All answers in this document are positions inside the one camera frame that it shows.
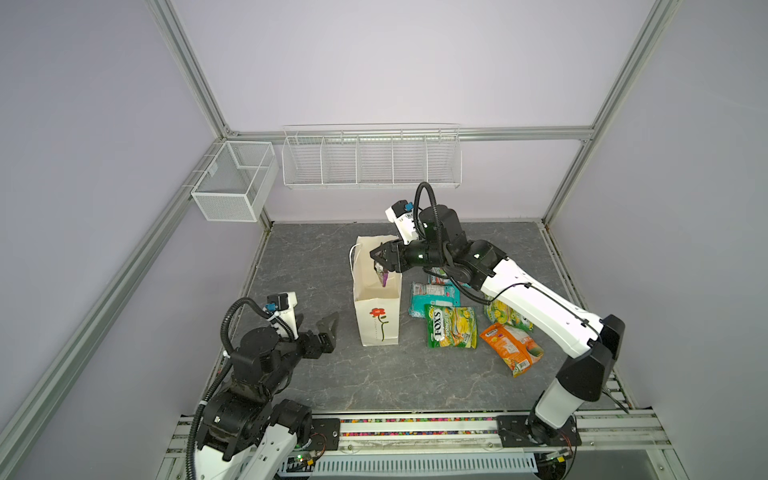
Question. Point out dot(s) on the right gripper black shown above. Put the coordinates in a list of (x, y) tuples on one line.
[(398, 256)]

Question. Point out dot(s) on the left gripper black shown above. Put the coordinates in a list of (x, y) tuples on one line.
[(327, 339)]

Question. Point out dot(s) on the white floral paper bag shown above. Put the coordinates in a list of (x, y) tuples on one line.
[(376, 302)]

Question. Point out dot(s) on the green Fox's candy bag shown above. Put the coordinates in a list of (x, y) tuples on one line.
[(454, 327)]

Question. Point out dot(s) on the green Fox's spring tea bag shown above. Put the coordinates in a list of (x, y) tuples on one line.
[(499, 312)]

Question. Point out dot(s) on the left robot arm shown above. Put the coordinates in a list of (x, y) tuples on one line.
[(239, 430)]

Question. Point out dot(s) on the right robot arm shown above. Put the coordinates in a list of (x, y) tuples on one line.
[(431, 236)]

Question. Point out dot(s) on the teal Fox's candy bag back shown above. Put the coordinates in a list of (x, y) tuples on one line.
[(423, 295)]

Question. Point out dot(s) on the teal fox's candy bag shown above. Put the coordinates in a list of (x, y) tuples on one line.
[(423, 295), (436, 276)]

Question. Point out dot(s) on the teal Fox's candy bag front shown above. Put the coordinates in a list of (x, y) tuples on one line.
[(436, 276)]

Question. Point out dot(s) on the orange Fox's fruits bag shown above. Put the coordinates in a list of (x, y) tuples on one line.
[(517, 349)]

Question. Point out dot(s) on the small white mesh basket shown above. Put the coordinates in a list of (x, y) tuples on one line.
[(236, 183)]

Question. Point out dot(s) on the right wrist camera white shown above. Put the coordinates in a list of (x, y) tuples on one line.
[(401, 214)]

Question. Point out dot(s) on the long white wire basket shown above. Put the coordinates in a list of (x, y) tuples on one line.
[(383, 155)]

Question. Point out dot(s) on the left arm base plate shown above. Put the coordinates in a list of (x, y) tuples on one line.
[(325, 435)]

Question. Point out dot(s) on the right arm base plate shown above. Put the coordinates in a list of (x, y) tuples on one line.
[(523, 430)]

